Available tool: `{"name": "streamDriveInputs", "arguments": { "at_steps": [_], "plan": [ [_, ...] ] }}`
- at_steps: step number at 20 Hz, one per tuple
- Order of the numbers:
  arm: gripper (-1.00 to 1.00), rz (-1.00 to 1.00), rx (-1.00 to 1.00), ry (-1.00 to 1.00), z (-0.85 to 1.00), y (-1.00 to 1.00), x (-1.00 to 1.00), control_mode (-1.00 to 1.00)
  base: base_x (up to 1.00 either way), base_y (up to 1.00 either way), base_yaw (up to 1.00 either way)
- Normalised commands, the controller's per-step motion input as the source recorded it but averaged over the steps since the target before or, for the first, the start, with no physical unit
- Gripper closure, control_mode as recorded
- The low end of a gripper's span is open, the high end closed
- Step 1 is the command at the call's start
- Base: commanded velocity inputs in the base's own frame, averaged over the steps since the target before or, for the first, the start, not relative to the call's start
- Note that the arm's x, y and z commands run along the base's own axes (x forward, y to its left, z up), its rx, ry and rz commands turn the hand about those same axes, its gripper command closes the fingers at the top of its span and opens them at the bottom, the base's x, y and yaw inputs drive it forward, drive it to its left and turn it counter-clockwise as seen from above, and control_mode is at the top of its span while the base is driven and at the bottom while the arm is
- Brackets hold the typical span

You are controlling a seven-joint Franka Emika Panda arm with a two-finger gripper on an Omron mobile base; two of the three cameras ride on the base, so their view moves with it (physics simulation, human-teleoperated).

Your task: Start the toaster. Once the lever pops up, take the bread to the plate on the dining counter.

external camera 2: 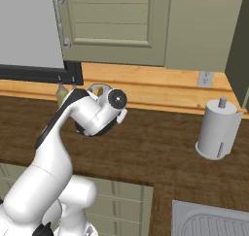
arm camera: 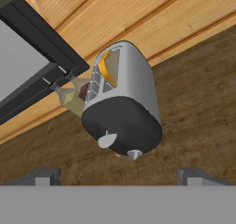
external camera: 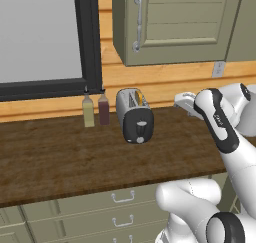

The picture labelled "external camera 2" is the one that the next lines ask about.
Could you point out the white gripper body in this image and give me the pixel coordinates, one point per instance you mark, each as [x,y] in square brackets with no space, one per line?
[122,116]

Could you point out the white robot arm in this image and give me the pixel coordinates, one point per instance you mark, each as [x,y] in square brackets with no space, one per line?
[48,181]

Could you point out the yellow bread slice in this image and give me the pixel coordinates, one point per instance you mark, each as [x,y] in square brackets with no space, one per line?
[99,91]

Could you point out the olive glass bottle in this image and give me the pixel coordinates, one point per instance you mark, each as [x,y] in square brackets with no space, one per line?
[62,94]
[73,82]

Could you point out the green panelled cupboard door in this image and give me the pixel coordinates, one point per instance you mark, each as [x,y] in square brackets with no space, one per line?
[113,23]

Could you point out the green base cupboard door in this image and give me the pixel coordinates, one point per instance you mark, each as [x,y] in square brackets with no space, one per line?
[126,210]

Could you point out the white paper towel holder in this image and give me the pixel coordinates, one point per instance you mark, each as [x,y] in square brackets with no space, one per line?
[217,129]

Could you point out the plain green cupboard door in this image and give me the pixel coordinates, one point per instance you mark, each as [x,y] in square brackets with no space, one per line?
[201,29]

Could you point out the green base drawer front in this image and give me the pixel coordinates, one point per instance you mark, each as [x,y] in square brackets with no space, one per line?
[13,175]

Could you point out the dark green tall cupboard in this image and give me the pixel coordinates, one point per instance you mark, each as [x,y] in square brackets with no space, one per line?
[239,52]

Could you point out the grey steel sink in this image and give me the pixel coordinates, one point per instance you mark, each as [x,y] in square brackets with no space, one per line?
[210,220]

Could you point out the grey wall socket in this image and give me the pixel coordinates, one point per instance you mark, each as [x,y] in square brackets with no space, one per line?
[206,79]

